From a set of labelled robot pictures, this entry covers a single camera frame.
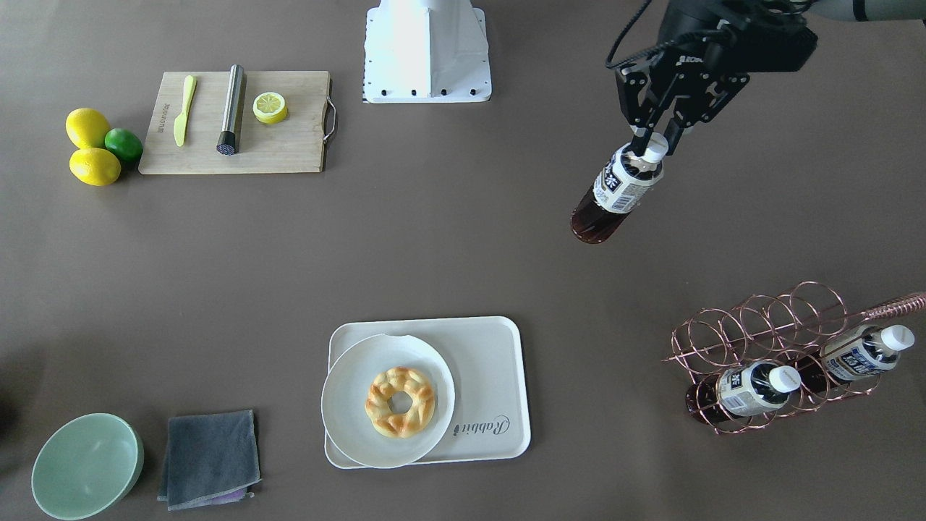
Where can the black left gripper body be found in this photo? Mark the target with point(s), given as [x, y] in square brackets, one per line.
[692, 29]

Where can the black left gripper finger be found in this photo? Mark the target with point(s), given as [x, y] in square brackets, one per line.
[642, 137]
[673, 132]

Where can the tea bottle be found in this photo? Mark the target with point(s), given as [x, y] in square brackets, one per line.
[618, 189]

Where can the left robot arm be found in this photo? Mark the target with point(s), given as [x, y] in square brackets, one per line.
[846, 11]

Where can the white serving tray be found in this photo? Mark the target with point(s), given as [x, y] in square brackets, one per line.
[491, 417]

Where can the tea bottle rack back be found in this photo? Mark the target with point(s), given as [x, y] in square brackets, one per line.
[865, 351]
[742, 392]

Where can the wooden cutting board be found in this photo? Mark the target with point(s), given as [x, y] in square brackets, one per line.
[293, 146]

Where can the white round plate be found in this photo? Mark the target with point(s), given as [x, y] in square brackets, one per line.
[346, 387]

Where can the half lemon slice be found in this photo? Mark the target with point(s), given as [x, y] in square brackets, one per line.
[270, 107]

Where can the steel muddler black tip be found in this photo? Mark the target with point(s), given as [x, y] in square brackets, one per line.
[227, 144]

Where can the yellow plastic knife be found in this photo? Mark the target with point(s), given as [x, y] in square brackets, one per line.
[180, 122]

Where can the green lime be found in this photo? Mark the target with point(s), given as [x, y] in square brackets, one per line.
[125, 145]

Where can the grey folded cloth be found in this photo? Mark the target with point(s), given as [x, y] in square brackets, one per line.
[210, 459]

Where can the yellow lemon near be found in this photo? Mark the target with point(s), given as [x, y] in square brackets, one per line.
[95, 166]

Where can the yellow lemon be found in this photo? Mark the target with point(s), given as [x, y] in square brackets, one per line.
[87, 128]
[95, 166]

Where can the yellow lemon far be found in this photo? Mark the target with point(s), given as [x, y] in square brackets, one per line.
[87, 128]

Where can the mint green bowl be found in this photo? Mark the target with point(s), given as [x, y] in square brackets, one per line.
[87, 466]

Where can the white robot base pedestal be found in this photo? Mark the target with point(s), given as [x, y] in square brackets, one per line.
[426, 52]

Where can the copper wire bottle rack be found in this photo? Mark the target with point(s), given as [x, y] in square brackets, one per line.
[787, 328]

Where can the braided ring donut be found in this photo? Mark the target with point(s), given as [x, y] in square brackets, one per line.
[400, 402]

